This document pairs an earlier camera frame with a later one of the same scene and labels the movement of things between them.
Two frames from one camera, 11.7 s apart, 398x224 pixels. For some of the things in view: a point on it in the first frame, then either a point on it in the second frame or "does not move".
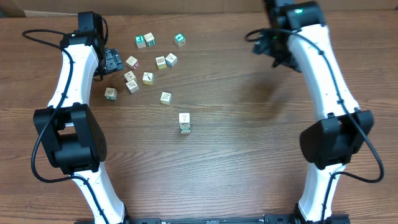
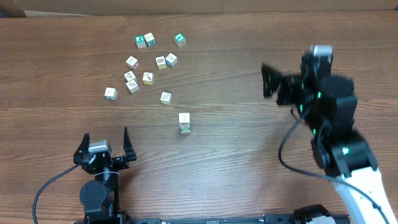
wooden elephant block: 185,126 does not move
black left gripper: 115,61 → 120,161
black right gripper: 266,46 → 289,86
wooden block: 185,117 does not move
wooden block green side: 185,130 does not move
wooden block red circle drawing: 132,86 does not move
